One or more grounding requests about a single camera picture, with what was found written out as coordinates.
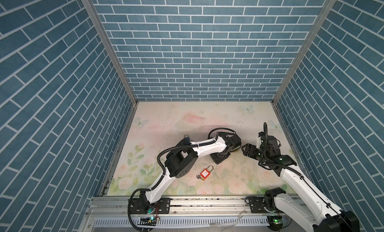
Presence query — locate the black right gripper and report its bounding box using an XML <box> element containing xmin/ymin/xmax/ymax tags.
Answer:
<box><xmin>241</xmin><ymin>142</ymin><xmax>269</xmax><ymax>163</ymax></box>

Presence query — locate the red safety padlock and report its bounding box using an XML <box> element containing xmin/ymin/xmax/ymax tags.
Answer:
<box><xmin>199</xmin><ymin>165</ymin><xmax>214</xmax><ymax>181</ymax></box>

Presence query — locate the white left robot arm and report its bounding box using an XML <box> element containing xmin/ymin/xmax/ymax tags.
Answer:
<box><xmin>138</xmin><ymin>130</ymin><xmax>242</xmax><ymax>208</ymax></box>

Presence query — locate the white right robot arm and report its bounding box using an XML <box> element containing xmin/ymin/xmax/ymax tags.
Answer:
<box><xmin>241</xmin><ymin>136</ymin><xmax>360</xmax><ymax>232</ymax></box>

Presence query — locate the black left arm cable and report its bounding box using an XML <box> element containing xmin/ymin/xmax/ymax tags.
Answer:
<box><xmin>127</xmin><ymin>127</ymin><xmax>238</xmax><ymax>232</ymax></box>

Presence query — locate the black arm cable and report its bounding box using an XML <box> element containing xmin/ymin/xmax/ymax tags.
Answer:
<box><xmin>127</xmin><ymin>127</ymin><xmax>238</xmax><ymax>232</ymax></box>
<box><xmin>258</xmin><ymin>122</ymin><xmax>355</xmax><ymax>230</ymax></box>

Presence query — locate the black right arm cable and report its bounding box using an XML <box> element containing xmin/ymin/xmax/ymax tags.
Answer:
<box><xmin>258</xmin><ymin>122</ymin><xmax>355</xmax><ymax>230</ymax></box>

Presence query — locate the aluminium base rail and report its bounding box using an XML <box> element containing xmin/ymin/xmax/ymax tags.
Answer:
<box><xmin>77</xmin><ymin>195</ymin><xmax>344</xmax><ymax>232</ymax></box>

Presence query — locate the aluminium right corner post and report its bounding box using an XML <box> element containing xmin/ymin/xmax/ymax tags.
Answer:
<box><xmin>272</xmin><ymin>0</ymin><xmax>337</xmax><ymax>107</ymax></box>

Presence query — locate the aluminium corner post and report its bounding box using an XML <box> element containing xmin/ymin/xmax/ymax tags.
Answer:
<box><xmin>272</xmin><ymin>0</ymin><xmax>337</xmax><ymax>107</ymax></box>
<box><xmin>81</xmin><ymin>0</ymin><xmax>138</xmax><ymax>106</ymax></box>

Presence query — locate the aluminium left corner post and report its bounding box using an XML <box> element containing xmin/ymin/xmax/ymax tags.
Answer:
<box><xmin>81</xmin><ymin>0</ymin><xmax>138</xmax><ymax>106</ymax></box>

